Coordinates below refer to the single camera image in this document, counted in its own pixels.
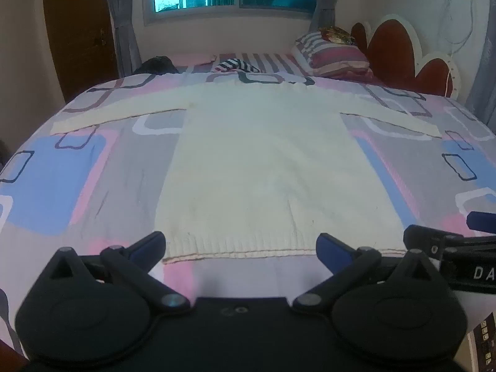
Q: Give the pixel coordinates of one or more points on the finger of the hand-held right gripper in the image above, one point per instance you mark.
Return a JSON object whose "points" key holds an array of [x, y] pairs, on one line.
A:
{"points": [[482, 221], [422, 238]]}

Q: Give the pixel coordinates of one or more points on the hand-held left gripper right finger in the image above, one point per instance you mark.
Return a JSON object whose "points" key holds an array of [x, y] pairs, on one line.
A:
{"points": [[329, 252]]}

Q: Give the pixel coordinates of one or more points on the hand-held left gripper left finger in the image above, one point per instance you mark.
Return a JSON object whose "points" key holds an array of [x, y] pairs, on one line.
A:
{"points": [[149, 246]]}

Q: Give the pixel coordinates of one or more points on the cream knit sweater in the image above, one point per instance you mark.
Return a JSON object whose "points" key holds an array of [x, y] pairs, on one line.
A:
{"points": [[263, 162]]}

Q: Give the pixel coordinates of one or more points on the pink grey patterned blanket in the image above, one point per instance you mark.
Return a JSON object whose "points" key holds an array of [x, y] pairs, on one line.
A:
{"points": [[58, 186]]}

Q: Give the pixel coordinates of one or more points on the dark cloth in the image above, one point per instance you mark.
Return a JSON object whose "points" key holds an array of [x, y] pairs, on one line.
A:
{"points": [[157, 66]]}

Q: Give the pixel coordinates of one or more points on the pink folded cloth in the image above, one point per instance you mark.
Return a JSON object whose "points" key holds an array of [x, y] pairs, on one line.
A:
{"points": [[193, 59]]}

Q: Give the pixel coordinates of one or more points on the red and white headboard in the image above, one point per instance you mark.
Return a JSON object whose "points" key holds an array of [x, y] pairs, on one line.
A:
{"points": [[391, 46]]}

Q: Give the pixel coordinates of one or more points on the striped pillow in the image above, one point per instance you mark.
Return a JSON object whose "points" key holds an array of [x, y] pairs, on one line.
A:
{"points": [[341, 56]]}

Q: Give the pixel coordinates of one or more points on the striped bed sheet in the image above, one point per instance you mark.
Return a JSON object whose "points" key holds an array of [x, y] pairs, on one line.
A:
{"points": [[273, 62]]}

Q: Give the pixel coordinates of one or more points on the black white striped garment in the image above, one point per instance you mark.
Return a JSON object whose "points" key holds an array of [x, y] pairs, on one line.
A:
{"points": [[234, 65]]}

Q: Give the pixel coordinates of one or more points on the floral cloth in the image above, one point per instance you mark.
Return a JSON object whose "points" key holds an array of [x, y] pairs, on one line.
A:
{"points": [[337, 35]]}

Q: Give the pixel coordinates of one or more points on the wooden door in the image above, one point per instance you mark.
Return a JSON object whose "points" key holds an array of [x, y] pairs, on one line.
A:
{"points": [[77, 27]]}

